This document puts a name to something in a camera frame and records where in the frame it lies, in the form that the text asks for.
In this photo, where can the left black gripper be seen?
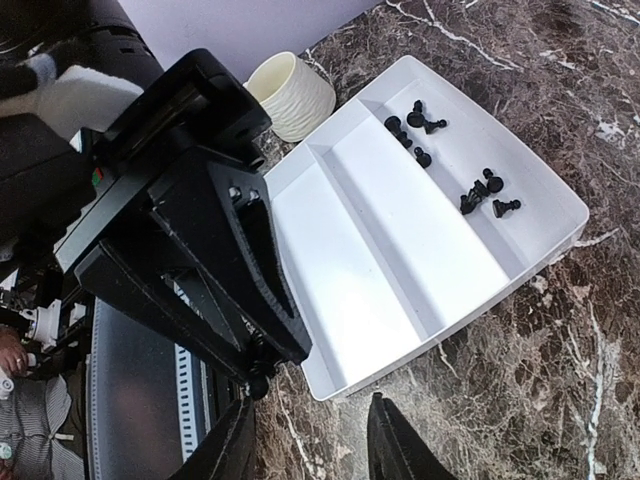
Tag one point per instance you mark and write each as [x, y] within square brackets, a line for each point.
[217, 214]

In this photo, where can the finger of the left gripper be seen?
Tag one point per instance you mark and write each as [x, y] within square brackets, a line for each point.
[158, 287]

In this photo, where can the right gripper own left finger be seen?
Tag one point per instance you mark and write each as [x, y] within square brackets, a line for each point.
[228, 451]

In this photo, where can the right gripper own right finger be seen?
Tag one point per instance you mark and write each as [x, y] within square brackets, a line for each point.
[395, 450]

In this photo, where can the white plastic tray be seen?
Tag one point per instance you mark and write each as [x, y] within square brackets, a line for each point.
[382, 264]

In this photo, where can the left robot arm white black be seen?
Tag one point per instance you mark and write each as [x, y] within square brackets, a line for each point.
[68, 68]

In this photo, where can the black chess pieces right cluster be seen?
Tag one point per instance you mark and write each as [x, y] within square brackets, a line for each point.
[482, 190]

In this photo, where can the person hand background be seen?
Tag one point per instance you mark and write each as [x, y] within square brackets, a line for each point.
[13, 356]

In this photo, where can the cream ceramic mug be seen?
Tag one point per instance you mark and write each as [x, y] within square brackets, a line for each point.
[295, 97]

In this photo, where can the white cable duct strip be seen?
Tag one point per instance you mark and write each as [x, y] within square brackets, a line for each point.
[192, 399]

